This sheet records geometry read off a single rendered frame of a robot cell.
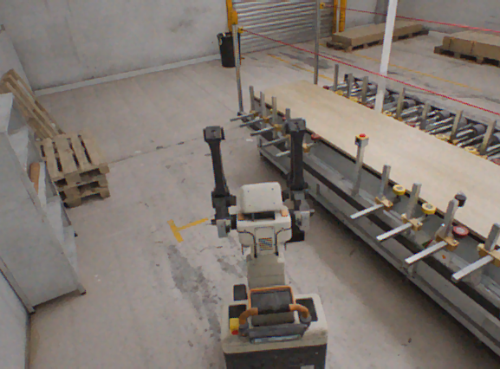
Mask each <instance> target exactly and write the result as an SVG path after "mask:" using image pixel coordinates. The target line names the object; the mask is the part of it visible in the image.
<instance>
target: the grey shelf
mask: <svg viewBox="0 0 500 369"><path fill-rule="evenodd" d="M11 103H12V105H13V106H12V105H11ZM14 103H15V104H14ZM13 107H14V108H15V110H14V108H13ZM16 114H17V116H18V118H19V119H18V118H17V116H16ZM19 114H20V115H19ZM20 116H21V117H20ZM19 120H20V121H19ZM20 122H21V123H20ZM23 123H24V124H23ZM28 139H29V140H28ZM29 142H30V143H29ZM30 144H31V145H30ZM31 146H32V147H31ZM32 148H33V149H32ZM33 150H34V151H33ZM34 152H35V153H34ZM37 153H38V154H37ZM35 154H36V155H35ZM38 155H39V156H38ZM36 157H37V158H36ZM39 157H40V158H39ZM38 161H39V162H38ZM32 162H36V163H38V164H39V166H40V167H39V179H38V190H37V195H36V192H35V190H34V188H33V186H32V184H31V183H30V181H29V178H28V176H29V164H30V163H32ZM26 163H27V164H28V169H27V174H26ZM45 168H46V169H45ZM45 175H46V176H45ZM19 177H20V178H21V179H20V178H19ZM47 179H48V180H47ZM22 181H23V182H22ZM25 181H26V182H25ZM48 181H49V182H48ZM23 184H24V185H25V187H24V185H23ZM49 184H50V185H49ZM50 186H51V187H50ZM51 188H52V189H51ZM26 190H27V191H28V192H27V191H26ZM53 192H54V193H53ZM28 193H29V194H28ZM31 193H32V194H31ZM54 194H55V195H54ZM29 196H30V197H31V199H32V201H33V203H34V204H33V203H32V201H31V199H30V197H29ZM34 205H35V206H34ZM63 214H64V215H63ZM66 214H67V215H66ZM65 217H66V219H67V221H68V222H67V221H66V219H65ZM42 219H43V220H42ZM43 221H44V222H43ZM76 236H78V234H77V232H76V231H75V227H74V225H73V224H72V222H71V220H70V217H69V215H68V213H67V211H66V208H65V206H64V204H63V202H62V200H61V197H60V195H59V193H58V191H57V189H56V187H55V184H54V182H53V180H52V178H51V176H50V174H49V170H48V167H47V166H46V163H45V162H44V160H42V156H41V154H40V153H39V151H38V149H37V146H36V143H35V141H34V140H33V137H32V135H31V133H30V131H29V128H28V126H27V124H26V122H25V120H24V118H23V115H22V113H21V111H20V109H19V106H18V105H17V103H16V100H15V97H14V95H13V93H7V94H0V269H1V270H2V271H3V273H4V275H5V276H6V278H7V279H8V281H9V282H10V283H11V284H12V286H13V287H14V289H15V290H16V292H17V293H18V294H19V296H20V297H21V299H22V300H23V302H24V305H25V306H26V308H27V309H28V310H29V313H30V315H32V314H36V309H35V308H34V309H33V308H32V307H34V306H36V305H39V304H42V303H44V302H46V301H50V300H53V299H54V298H57V297H60V296H62V295H66V294H68V293H71V292H73V291H75V290H78V289H79V291H80V293H81V295H85V294H86V290H85V289H84V287H83V286H82V283H81V278H80V274H79V269H78V257H77V250H76V243H75V237H76ZM4 264H5V266H6V267H7V268H6V267H5V266H4ZM77 288H78V289H77ZM31 305H32V306H31Z"/></svg>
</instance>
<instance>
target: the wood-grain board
mask: <svg viewBox="0 0 500 369"><path fill-rule="evenodd" d="M260 91H264V102H266V106H268V107H270V108H272V105H271V96H273V95H275V97H276V109H277V112H278V113H279V114H282V115H283V116H286V108H287V107H289V108H290V118H291V119H294V118H301V117H305V118H306V130H308V131H309V132H311V133H312V134H314V133H317V134H319V135H320V139H322V140H324V141H326V142H327V143H329V144H330V145H331V146H333V147H335V148H336V149H338V150H340V151H341V152H343V153H345V154H347V155H348V156H349V157H351V158H352V159H354V160H356V153H357V145H356V144H355V143H354V139H355V135H357V134H360V133H364V134H366V135H367V136H369V141H368V145H367V146H365V147H364V153H363V160H362V164H363V165H364V166H365V167H367V168H368V169H370V170H372V171H373V172H374V173H375V174H377V175H379V176H380V177H381V175H382V169H383V165H384V164H386V163H388V164H389V165H390V166H391V169H390V174H389V179H388V182H389V183H391V184H393V185H401V186H403V187H404V188H405V192H406V193H407V194H409V195H410V194H411V190H412V184H413V183H415V182H419V183H421V187H420V191H419V197H418V200H419V201H420V202H421V203H423V204H433V205H434V206H435V211H436V212H438V213H439V214H441V215H443V216H445V212H446V208H447V205H448V203H449V201H450V200H452V199H453V198H454V196H455V195H457V192H459V191H461V192H463V193H464V194H465V196H467V198H466V200H465V203H464V207H458V208H457V210H456V212H455V215H454V218H453V220H452V221H453V222H454V223H456V224H457V225H459V226H462V227H464V228H466V229H467V231H469V232H470V233H471V234H473V235H475V236H477V237H478V238H480V239H482V240H483V241H486V238H487V236H488V235H489V232H490V229H491V226H492V224H494V223H496V222H499V223H500V165H498V164H495V163H493V162H491V161H489V160H487V159H484V158H481V157H479V156H477V155H475V154H473V153H471V152H467V151H466V150H464V149H461V148H459V147H457V146H454V145H452V144H450V143H447V142H445V141H443V140H442V139H438V138H436V137H433V136H431V135H430V134H428V133H424V132H422V131H420V130H418V129H416V128H414V127H411V126H408V125H407V124H404V123H402V122H400V121H397V120H395V119H393V118H390V117H388V116H386V115H384V114H382V113H379V112H376V111H374V110H373V109H370V108H368V107H365V106H362V105H361V104H359V103H356V102H354V101H352V100H349V99H347V98H345V97H342V96H340V95H338V94H335V93H333V92H331V91H328V90H327V89H325V88H323V87H319V86H317V85H315V84H313V83H311V82H309V81H305V80H303V81H297V82H293V83H290V84H286V85H281V86H277V87H271V88H267V89H264V90H260ZM260 91H256V92H253V93H254V98H255V99H257V100H259V101H260ZM494 248H496V249H500V235H499V238H498V239H497V243H496V245H495V247H494Z"/></svg>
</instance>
